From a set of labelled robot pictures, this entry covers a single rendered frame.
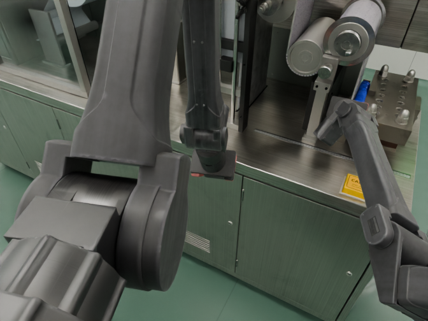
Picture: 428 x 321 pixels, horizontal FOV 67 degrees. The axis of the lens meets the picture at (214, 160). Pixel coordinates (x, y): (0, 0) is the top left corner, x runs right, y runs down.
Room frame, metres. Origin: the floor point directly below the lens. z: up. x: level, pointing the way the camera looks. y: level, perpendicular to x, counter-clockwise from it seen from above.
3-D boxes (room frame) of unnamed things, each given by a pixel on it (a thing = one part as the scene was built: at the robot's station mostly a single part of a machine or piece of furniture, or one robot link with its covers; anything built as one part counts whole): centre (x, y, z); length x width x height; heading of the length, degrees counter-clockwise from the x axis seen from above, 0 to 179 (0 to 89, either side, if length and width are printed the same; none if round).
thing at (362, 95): (1.04, -0.54, 1.03); 0.21 x 0.04 x 0.03; 152
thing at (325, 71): (0.92, -0.34, 1.18); 0.04 x 0.02 x 0.04; 62
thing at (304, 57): (1.14, -0.36, 1.17); 0.26 x 0.12 x 0.12; 152
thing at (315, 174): (1.45, 0.40, 0.88); 2.52 x 0.66 x 0.04; 62
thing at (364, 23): (0.97, -0.41, 1.25); 0.15 x 0.01 x 0.15; 62
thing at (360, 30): (1.08, -0.46, 1.25); 0.26 x 0.12 x 0.12; 152
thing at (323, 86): (0.95, -0.36, 1.05); 0.06 x 0.05 x 0.31; 152
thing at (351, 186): (0.69, -0.44, 0.91); 0.07 x 0.07 x 0.02; 62
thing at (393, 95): (1.03, -0.64, 1.00); 0.40 x 0.16 x 0.06; 152
